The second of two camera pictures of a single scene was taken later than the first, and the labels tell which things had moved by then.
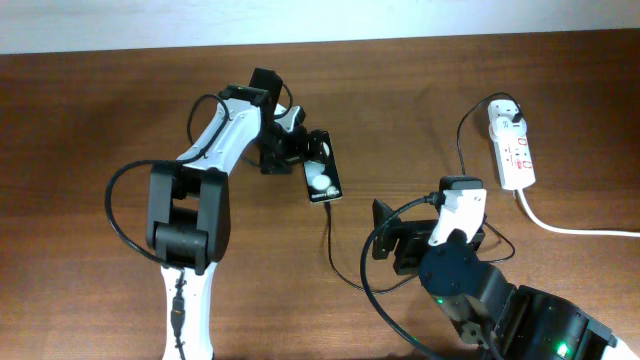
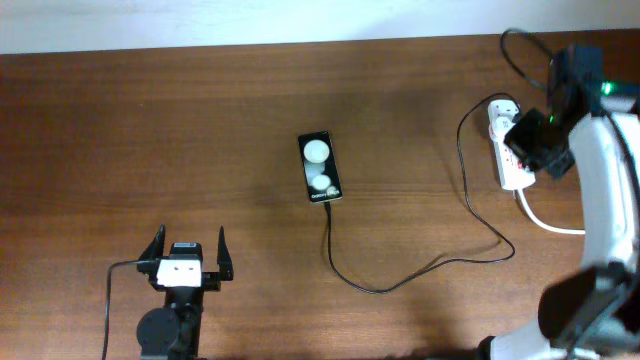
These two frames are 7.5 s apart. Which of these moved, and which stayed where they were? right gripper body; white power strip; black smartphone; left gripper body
Moved: left gripper body; right gripper body
Stayed: black smartphone; white power strip
